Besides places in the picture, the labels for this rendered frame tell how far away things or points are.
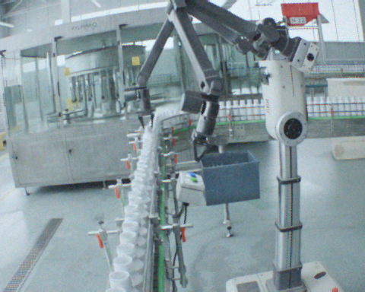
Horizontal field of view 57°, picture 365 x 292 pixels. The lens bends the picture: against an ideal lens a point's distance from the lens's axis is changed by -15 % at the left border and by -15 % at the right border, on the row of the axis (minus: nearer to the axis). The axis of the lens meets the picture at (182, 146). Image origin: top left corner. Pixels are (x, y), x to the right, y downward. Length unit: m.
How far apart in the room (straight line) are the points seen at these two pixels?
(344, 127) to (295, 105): 1.62
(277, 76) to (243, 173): 0.69
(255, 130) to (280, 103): 1.60
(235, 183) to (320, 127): 1.33
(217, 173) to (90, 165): 3.26
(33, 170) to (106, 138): 1.20
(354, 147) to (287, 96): 4.09
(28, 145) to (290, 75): 4.27
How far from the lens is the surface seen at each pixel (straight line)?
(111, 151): 5.09
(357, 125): 3.31
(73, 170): 5.26
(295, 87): 1.69
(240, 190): 2.16
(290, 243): 1.95
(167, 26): 1.93
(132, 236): 0.81
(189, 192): 1.31
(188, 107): 1.25
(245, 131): 3.28
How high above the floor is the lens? 1.49
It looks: 12 degrees down
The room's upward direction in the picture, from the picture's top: 6 degrees counter-clockwise
